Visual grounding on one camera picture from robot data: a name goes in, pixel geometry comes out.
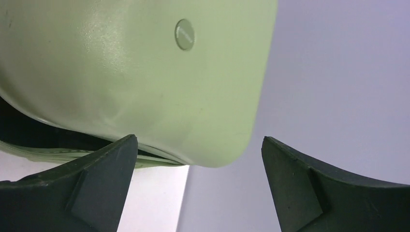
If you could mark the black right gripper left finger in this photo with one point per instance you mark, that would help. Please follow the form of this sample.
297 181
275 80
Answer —
84 195

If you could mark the green hard-shell suitcase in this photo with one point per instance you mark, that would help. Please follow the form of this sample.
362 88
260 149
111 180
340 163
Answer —
183 76

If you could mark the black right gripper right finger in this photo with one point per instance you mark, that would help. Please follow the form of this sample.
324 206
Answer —
313 196

